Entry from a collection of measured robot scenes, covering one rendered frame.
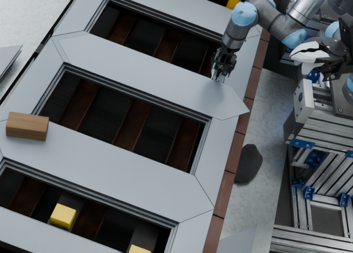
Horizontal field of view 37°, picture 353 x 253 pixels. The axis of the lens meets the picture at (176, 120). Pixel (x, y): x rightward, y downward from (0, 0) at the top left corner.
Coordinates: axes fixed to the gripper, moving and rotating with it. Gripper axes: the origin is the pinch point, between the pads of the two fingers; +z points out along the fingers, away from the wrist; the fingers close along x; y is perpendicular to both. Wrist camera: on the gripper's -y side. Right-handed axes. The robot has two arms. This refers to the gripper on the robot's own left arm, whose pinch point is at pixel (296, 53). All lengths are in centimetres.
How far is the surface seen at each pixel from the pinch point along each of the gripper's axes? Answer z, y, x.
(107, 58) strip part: 20, 52, 67
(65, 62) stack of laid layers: 35, 52, 68
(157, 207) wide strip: 23, 60, 6
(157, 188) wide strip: 21, 59, 12
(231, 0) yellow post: -44, 48, 93
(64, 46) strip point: 34, 50, 75
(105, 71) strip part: 23, 52, 61
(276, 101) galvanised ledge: -51, 71, 51
